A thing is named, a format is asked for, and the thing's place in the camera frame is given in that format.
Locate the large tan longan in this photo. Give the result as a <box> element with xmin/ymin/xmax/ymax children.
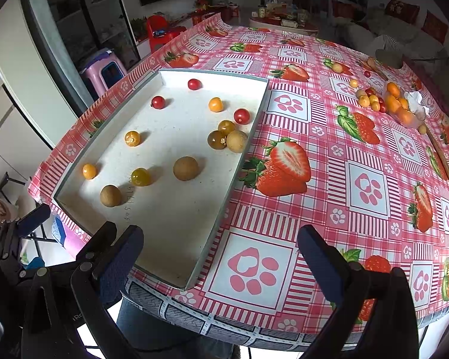
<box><xmin>172</xmin><ymin>156</ymin><xmax>200</xmax><ymax>182</ymax></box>

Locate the yellow cherry tomato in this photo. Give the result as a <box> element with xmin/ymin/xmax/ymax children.
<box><xmin>124</xmin><ymin>130</ymin><xmax>141</xmax><ymax>147</ymax></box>

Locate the dark yellow-green cherry tomato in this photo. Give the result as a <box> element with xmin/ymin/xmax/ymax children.
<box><xmin>207</xmin><ymin>130</ymin><xmax>226</xmax><ymax>150</ymax></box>

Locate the small tan longan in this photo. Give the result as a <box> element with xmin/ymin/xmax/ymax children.
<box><xmin>226</xmin><ymin>130</ymin><xmax>248</xmax><ymax>153</ymax></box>

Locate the amber cherry tomato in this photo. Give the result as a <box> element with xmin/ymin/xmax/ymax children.
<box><xmin>217</xmin><ymin>120</ymin><xmax>236</xmax><ymax>136</ymax></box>

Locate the red cherry tomato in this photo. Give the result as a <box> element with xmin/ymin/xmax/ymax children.
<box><xmin>233</xmin><ymin>108</ymin><xmax>251</xmax><ymax>125</ymax></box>
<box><xmin>151</xmin><ymin>96</ymin><xmax>166</xmax><ymax>109</ymax></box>

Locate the orange cherry tomato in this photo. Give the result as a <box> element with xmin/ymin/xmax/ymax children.
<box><xmin>208</xmin><ymin>97</ymin><xmax>224</xmax><ymax>113</ymax></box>

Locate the tan longan in tray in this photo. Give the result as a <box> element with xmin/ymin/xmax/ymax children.
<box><xmin>99</xmin><ymin>185</ymin><xmax>122</xmax><ymax>208</ymax></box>

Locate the small orange tomato in tray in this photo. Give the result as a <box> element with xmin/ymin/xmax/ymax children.
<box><xmin>82</xmin><ymin>163</ymin><xmax>97</xmax><ymax>180</ymax></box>

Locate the white grey-rimmed tray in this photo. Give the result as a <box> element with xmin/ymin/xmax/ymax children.
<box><xmin>53</xmin><ymin>69</ymin><xmax>268</xmax><ymax>289</ymax></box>

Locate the pink strawberry checkered tablecloth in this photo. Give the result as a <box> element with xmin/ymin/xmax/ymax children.
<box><xmin>29</xmin><ymin>16</ymin><xmax>449</xmax><ymax>340</ymax></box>

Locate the red cherry tomato in tray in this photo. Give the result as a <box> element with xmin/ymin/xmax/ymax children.
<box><xmin>151</xmin><ymin>96</ymin><xmax>166</xmax><ymax>109</ymax></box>

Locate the long wooden stick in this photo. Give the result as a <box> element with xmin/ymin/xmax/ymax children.
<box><xmin>427</xmin><ymin>129</ymin><xmax>449</xmax><ymax>180</ymax></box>

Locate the pink plastic stool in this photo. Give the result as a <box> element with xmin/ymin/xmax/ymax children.
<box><xmin>79</xmin><ymin>48</ymin><xmax>127</xmax><ymax>101</ymax></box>

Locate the tan longan beside bowl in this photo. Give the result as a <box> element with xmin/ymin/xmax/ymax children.
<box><xmin>418</xmin><ymin>124</ymin><xmax>427</xmax><ymax>135</ymax></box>

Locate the clear glass fruit bowl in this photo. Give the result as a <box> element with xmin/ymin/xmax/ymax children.
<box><xmin>384</xmin><ymin>85</ymin><xmax>428</xmax><ymax>129</ymax></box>

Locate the crumpled white tissue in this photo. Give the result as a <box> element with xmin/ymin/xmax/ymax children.
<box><xmin>404</xmin><ymin>92</ymin><xmax>429</xmax><ymax>120</ymax></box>

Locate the tangerine on top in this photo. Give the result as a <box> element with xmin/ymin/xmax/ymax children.
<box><xmin>386</xmin><ymin>81</ymin><xmax>401</xmax><ymax>98</ymax></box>

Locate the tan longan far strawberry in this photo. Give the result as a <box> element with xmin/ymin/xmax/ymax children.
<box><xmin>332</xmin><ymin>63</ymin><xmax>343</xmax><ymax>74</ymax></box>

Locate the red plastic chair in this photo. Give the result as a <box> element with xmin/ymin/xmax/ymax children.
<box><xmin>146</xmin><ymin>15</ymin><xmax>186</xmax><ymax>53</ymax></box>

